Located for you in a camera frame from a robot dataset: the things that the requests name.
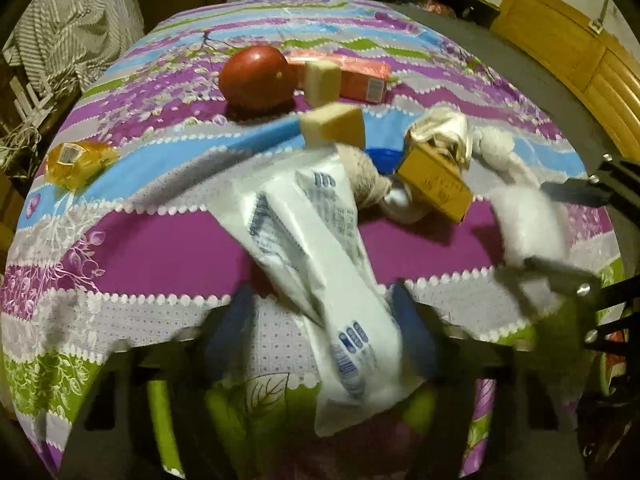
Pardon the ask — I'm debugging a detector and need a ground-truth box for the grey striped cloth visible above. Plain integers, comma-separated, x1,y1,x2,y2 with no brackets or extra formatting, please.
2,0,146,111

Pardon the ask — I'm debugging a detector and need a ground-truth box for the white blue-print plastic wrapper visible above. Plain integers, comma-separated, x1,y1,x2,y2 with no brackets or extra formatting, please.
220,157,426,436

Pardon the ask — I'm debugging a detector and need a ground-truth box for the small white round object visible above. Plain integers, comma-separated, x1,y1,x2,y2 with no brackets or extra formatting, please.
382,184,431,224

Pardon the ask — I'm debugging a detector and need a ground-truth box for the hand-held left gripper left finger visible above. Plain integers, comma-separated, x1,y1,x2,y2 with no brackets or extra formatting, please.
55,285,253,480

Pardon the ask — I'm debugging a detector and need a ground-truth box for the yellow plastic snack wrapper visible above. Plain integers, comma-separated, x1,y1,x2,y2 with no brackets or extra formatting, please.
46,141,120,190

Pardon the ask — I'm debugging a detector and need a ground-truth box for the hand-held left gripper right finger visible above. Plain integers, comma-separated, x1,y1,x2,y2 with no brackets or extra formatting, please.
392,282,586,480

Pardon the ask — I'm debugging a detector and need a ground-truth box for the yellow-brown cardboard box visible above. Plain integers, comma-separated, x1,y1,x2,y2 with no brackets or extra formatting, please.
396,144,474,224

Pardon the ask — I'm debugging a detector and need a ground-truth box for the orange carton box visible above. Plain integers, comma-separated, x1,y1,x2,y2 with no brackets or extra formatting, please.
289,50,392,104

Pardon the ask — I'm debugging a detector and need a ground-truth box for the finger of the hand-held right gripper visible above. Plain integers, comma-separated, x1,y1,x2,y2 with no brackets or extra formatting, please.
522,255,640,356
540,157,640,206

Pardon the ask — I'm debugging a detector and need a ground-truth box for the beige twine ball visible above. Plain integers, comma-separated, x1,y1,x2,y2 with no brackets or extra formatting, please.
334,144,394,209

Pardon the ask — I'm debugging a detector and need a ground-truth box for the blue bottle cap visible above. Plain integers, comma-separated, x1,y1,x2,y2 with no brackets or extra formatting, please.
365,147,406,177

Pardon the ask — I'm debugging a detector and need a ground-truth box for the red apple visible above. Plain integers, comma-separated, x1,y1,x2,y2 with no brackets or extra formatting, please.
219,45,297,112

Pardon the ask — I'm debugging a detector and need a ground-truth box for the gold foil wrapper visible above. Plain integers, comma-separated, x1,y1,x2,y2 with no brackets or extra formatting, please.
405,109,474,168

